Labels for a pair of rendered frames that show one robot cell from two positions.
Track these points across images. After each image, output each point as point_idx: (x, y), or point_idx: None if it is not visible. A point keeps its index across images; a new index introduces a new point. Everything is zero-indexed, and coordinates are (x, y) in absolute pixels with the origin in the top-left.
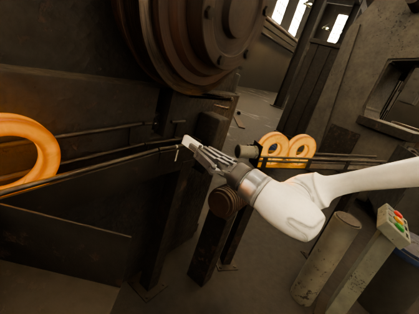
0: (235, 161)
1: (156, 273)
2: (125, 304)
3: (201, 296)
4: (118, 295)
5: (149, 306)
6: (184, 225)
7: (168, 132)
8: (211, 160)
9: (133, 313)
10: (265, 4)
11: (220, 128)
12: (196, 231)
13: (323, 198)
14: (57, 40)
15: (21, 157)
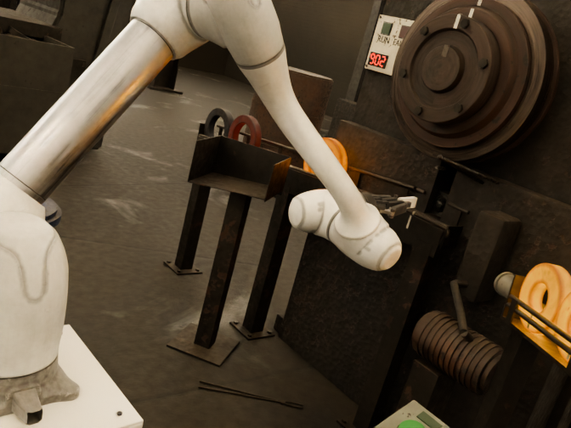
0: (390, 210)
1: (366, 406)
2: (334, 406)
3: None
4: (344, 403)
5: (333, 424)
6: None
7: (446, 217)
8: (373, 195)
9: (324, 409)
10: (483, 57)
11: (479, 224)
12: None
13: (338, 215)
14: (393, 115)
15: None
